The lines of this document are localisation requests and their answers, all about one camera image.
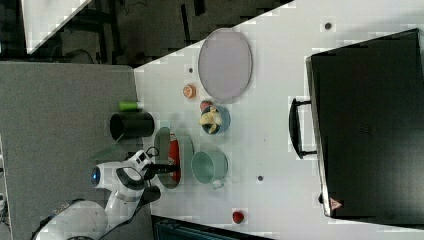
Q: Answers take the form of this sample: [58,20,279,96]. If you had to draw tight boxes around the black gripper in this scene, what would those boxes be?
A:
[142,163,180,181]

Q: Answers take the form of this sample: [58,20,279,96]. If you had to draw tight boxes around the red ketchup bottle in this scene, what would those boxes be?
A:
[168,133,181,182]

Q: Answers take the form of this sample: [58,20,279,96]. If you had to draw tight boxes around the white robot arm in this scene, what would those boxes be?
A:
[31,160,179,240]

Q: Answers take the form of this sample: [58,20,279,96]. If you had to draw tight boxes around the green oval strainer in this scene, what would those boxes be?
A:
[154,127,194,189]

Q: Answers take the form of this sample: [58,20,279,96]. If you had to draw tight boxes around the mint green mug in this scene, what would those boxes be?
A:
[191,151,228,189]

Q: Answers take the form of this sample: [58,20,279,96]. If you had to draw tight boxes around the black cylindrical cup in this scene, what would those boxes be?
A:
[109,112,155,141]

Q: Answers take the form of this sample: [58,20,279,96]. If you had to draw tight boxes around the toy banana peel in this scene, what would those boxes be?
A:
[199,106,222,134]

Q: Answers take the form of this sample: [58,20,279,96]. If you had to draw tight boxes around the green cylinder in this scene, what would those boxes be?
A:
[119,101,144,112]

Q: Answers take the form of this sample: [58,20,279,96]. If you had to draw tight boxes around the toy strawberry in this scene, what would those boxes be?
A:
[200,100,212,111]

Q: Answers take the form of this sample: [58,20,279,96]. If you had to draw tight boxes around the blue bowl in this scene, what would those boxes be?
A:
[201,105,231,135]

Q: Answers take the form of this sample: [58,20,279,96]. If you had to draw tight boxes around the toy orange slice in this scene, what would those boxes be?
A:
[183,84,197,99]

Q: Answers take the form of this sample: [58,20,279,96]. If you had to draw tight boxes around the small red toy fruit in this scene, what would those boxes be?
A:
[232,211,244,224]

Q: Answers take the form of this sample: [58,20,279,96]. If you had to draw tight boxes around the round lilac plate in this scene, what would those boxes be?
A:
[198,28,253,103]

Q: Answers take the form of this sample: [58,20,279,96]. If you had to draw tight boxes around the black microwave oven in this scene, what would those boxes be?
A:
[305,28,424,229]

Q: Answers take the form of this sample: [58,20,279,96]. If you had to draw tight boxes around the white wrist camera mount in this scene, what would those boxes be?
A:
[125,150,152,171]

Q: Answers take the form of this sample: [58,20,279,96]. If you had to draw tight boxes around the black table clamp post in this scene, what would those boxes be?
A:
[136,186,161,210]

